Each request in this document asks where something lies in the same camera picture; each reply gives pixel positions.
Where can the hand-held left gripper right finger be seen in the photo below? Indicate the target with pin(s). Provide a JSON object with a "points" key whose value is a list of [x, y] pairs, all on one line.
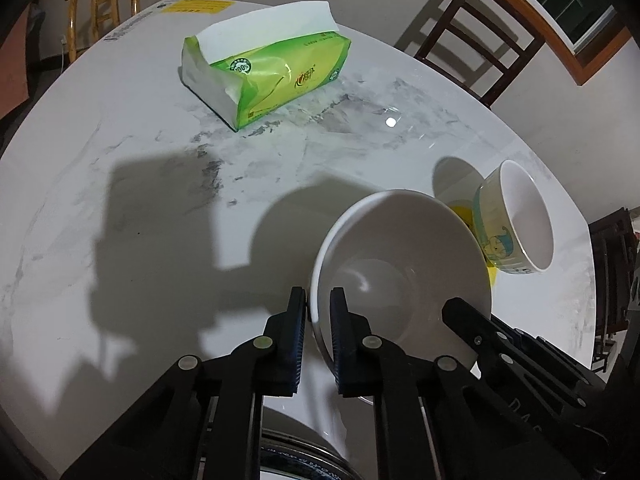
{"points": [[339, 350]]}

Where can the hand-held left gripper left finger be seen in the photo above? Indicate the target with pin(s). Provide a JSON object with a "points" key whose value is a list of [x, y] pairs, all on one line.
{"points": [[299, 350]]}

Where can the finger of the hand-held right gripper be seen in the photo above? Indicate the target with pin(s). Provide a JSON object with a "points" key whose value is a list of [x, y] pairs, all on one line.
{"points": [[480, 340]]}

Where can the cream cartoon print bowl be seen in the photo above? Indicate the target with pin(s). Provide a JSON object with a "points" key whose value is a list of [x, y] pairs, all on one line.
{"points": [[500, 250]]}

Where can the blue floral plate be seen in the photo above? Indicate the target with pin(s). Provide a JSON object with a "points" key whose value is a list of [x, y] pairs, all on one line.
{"points": [[300, 452]]}

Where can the white ribbed bowl pink base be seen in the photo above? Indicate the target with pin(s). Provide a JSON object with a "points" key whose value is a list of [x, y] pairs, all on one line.
{"points": [[400, 240]]}

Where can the round yellow warning sticker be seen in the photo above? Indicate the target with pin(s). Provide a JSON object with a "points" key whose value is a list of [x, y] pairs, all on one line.
{"points": [[461, 210]]}

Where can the dark wooden chair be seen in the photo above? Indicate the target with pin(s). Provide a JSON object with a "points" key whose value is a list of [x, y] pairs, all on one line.
{"points": [[521, 67], [607, 280]]}

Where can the green tissue pack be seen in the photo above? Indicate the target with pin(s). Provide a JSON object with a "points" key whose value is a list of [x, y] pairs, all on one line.
{"points": [[280, 80]]}

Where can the wooden framed window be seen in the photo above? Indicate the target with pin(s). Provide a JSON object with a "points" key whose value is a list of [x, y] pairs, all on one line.
{"points": [[595, 62]]}

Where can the yellow rectangular sticker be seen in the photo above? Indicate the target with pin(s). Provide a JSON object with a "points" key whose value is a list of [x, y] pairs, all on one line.
{"points": [[200, 6]]}

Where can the barcode sticker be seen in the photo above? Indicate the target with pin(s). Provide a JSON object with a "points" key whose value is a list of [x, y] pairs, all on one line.
{"points": [[122, 32]]}

